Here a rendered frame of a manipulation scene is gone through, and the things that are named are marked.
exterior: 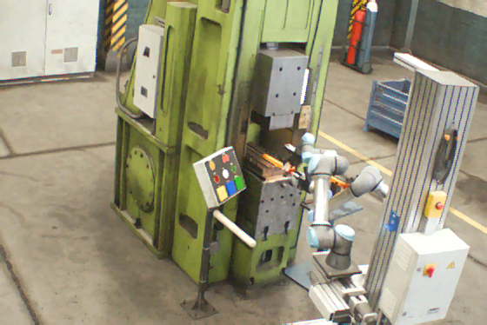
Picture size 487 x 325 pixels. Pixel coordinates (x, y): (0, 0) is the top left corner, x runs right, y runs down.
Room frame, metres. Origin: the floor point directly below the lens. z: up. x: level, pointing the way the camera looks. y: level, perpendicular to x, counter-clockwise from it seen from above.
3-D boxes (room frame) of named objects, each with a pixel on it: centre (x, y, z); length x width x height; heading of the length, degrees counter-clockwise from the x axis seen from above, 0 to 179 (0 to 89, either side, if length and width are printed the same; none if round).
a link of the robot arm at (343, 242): (3.04, -0.60, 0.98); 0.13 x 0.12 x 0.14; 98
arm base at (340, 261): (3.04, -0.61, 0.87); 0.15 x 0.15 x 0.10
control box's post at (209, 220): (3.51, 0.18, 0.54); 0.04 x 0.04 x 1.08; 38
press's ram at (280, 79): (4.11, -0.11, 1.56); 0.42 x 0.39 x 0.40; 38
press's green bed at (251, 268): (4.13, -0.11, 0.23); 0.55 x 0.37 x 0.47; 38
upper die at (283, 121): (4.08, -0.07, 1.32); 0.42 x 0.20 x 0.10; 38
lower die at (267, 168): (4.08, -0.07, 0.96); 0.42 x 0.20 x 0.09; 38
